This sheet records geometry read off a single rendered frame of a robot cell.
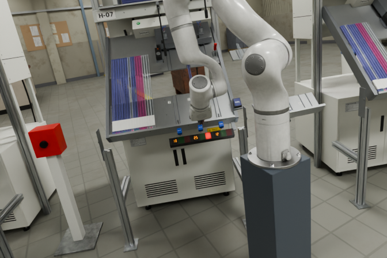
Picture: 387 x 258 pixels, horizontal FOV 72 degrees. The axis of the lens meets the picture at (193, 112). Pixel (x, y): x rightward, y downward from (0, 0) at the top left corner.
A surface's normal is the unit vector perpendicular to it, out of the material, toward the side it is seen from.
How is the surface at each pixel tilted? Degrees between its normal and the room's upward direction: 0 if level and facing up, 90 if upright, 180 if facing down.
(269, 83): 128
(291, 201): 90
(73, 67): 90
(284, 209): 90
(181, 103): 44
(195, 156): 90
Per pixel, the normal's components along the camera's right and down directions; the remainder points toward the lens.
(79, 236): 0.09, 0.29
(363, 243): -0.14, -0.95
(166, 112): -0.04, -0.48
